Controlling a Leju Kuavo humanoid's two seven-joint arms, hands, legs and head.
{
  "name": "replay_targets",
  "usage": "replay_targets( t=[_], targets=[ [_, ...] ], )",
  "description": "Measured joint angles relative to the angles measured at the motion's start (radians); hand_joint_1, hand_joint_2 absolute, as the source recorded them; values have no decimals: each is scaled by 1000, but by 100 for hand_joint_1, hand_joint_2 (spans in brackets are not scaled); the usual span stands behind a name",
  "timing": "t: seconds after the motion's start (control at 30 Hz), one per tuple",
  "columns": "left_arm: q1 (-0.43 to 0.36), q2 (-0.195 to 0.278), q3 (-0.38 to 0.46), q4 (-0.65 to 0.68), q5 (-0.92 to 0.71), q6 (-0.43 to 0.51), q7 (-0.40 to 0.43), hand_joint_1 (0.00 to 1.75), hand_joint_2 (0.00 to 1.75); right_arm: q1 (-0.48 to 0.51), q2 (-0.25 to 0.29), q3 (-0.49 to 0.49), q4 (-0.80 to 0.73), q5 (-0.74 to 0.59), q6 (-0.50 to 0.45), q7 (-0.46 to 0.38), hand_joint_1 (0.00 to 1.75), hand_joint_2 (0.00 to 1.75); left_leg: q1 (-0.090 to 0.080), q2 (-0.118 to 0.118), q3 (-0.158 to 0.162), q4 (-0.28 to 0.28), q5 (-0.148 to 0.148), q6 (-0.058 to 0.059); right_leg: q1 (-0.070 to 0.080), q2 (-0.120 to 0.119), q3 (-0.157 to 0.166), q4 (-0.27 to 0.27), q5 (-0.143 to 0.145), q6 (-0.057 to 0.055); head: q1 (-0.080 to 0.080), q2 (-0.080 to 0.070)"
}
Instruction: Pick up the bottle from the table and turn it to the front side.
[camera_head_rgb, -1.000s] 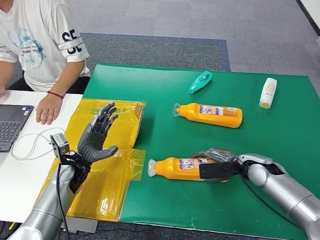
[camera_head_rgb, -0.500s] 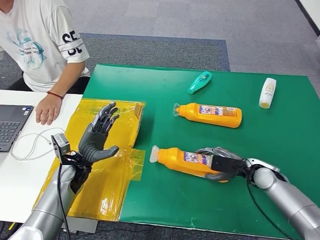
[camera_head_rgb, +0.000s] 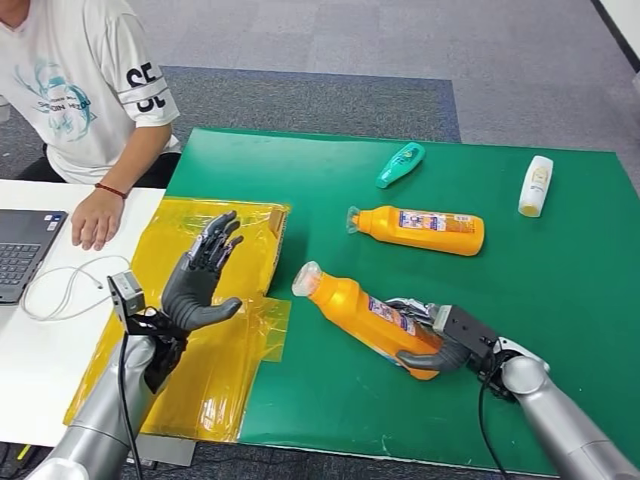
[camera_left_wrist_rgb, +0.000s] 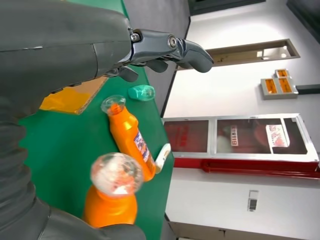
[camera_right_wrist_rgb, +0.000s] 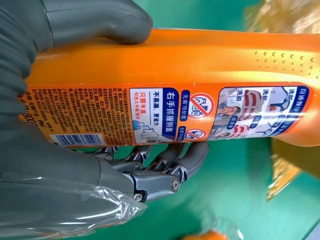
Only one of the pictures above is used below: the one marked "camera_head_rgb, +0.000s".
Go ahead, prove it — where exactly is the person's left hand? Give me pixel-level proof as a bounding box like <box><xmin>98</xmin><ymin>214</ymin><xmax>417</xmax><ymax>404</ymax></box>
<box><xmin>70</xmin><ymin>190</ymin><xmax>126</xmax><ymax>252</ymax></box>

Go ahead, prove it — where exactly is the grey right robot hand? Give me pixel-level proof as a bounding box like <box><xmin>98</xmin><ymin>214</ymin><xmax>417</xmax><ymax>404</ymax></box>
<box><xmin>385</xmin><ymin>296</ymin><xmax>473</xmax><ymax>374</ymax></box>

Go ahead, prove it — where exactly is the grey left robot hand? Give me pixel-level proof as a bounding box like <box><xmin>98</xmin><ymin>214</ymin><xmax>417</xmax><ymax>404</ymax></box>
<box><xmin>161</xmin><ymin>210</ymin><xmax>245</xmax><ymax>333</ymax></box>

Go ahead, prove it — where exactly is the orange bottle with clear cap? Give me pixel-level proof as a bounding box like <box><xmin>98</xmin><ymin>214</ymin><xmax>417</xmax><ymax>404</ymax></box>
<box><xmin>291</xmin><ymin>260</ymin><xmax>444</xmax><ymax>382</ymax></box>
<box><xmin>346</xmin><ymin>205</ymin><xmax>486</xmax><ymax>258</ymax></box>

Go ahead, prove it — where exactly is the teal bottle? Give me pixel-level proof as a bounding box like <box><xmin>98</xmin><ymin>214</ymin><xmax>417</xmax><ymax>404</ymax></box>
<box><xmin>374</xmin><ymin>141</ymin><xmax>427</xmax><ymax>190</ymax></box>

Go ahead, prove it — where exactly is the white bottle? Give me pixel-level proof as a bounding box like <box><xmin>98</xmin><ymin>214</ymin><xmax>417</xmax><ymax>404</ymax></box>
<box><xmin>518</xmin><ymin>154</ymin><xmax>555</xmax><ymax>219</ymax></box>

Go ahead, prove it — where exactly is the grey laptop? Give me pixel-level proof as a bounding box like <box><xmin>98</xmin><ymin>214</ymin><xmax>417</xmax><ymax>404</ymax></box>
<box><xmin>0</xmin><ymin>208</ymin><xmax>68</xmax><ymax>305</ymax></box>

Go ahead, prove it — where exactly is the yellow film wrapped board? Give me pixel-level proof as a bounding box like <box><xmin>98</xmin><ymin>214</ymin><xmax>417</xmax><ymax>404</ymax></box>
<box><xmin>63</xmin><ymin>195</ymin><xmax>292</xmax><ymax>444</ymax></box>

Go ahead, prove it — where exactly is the person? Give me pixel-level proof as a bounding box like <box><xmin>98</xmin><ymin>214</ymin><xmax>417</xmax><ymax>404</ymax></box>
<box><xmin>0</xmin><ymin>0</ymin><xmax>183</xmax><ymax>252</ymax></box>

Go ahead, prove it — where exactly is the green table mat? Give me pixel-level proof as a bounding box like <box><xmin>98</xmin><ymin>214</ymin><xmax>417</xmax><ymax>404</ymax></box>
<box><xmin>238</xmin><ymin>125</ymin><xmax>640</xmax><ymax>480</ymax></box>

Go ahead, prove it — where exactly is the dark grey floor rug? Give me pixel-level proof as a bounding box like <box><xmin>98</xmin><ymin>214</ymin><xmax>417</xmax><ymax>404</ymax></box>
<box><xmin>0</xmin><ymin>64</ymin><xmax>462</xmax><ymax>180</ymax></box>

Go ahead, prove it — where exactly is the red bracelet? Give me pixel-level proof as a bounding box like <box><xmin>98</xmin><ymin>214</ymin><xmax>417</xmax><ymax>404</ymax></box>
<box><xmin>94</xmin><ymin>182</ymin><xmax>128</xmax><ymax>200</ymax></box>

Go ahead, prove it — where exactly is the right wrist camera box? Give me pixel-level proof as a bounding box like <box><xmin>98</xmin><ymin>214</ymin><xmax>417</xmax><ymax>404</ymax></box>
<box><xmin>432</xmin><ymin>303</ymin><xmax>501</xmax><ymax>362</ymax></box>

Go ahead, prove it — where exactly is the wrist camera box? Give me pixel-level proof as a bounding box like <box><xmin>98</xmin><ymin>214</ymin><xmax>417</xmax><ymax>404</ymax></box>
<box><xmin>432</xmin><ymin>303</ymin><xmax>501</xmax><ymax>362</ymax></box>
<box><xmin>106</xmin><ymin>270</ymin><xmax>147</xmax><ymax>326</ymax></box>

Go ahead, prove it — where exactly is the white cable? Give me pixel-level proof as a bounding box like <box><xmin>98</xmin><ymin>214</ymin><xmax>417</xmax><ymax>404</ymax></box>
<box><xmin>20</xmin><ymin>254</ymin><xmax>131</xmax><ymax>323</ymax></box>

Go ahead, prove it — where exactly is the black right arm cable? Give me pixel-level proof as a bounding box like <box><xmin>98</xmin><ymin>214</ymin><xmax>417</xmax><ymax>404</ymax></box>
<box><xmin>477</xmin><ymin>380</ymin><xmax>509</xmax><ymax>480</ymax></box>

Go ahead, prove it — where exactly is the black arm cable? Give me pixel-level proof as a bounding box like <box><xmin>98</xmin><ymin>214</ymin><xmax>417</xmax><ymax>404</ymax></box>
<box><xmin>118</xmin><ymin>331</ymin><xmax>138</xmax><ymax>480</ymax></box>
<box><xmin>477</xmin><ymin>380</ymin><xmax>509</xmax><ymax>480</ymax></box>

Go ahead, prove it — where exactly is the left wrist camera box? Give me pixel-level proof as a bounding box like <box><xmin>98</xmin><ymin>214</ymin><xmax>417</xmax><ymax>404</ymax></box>
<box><xmin>106</xmin><ymin>270</ymin><xmax>147</xmax><ymax>326</ymax></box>

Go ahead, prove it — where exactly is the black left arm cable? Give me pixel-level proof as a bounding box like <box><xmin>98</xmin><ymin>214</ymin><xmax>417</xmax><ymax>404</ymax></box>
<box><xmin>118</xmin><ymin>331</ymin><xmax>138</xmax><ymax>480</ymax></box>

